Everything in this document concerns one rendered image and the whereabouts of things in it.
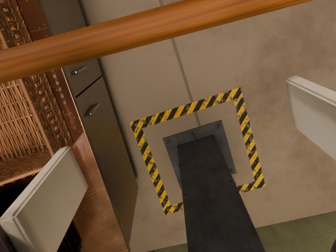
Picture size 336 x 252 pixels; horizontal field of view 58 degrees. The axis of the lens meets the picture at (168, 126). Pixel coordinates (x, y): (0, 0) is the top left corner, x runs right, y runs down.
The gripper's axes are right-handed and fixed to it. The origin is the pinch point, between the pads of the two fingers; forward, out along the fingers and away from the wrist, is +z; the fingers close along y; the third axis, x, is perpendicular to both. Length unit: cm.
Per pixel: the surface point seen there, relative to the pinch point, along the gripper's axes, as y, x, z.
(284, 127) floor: 43, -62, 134
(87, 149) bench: -36, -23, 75
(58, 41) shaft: -8.8, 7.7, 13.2
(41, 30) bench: -34, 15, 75
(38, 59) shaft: -11.1, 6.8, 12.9
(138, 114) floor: -27, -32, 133
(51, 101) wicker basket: -39, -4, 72
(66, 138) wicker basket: -39, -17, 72
